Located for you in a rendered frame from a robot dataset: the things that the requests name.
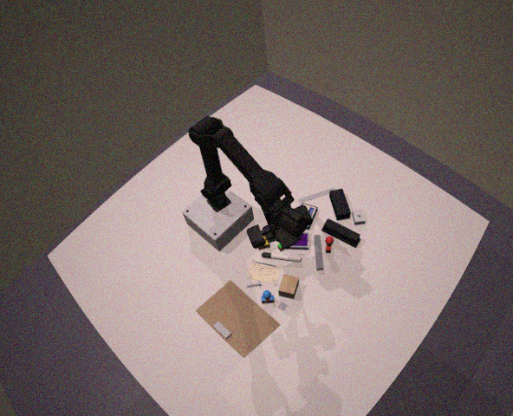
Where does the brown clipboard with grey clip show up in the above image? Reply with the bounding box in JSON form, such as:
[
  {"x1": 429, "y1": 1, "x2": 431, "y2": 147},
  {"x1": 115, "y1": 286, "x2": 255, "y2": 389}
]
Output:
[{"x1": 196, "y1": 280, "x2": 280, "y2": 357}]

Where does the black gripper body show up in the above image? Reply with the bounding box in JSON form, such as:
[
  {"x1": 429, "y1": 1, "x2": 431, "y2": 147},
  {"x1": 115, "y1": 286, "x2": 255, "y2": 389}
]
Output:
[{"x1": 247, "y1": 205, "x2": 313, "y2": 249}]

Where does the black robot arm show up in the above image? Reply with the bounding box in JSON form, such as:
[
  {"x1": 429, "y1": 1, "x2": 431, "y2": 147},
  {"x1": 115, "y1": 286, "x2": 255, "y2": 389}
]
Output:
[{"x1": 189, "y1": 115, "x2": 308, "y2": 249}]

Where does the tan cardboard box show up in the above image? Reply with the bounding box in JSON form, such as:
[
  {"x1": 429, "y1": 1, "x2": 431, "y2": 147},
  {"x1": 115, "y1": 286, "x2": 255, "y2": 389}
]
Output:
[{"x1": 278, "y1": 274, "x2": 299, "y2": 299}]

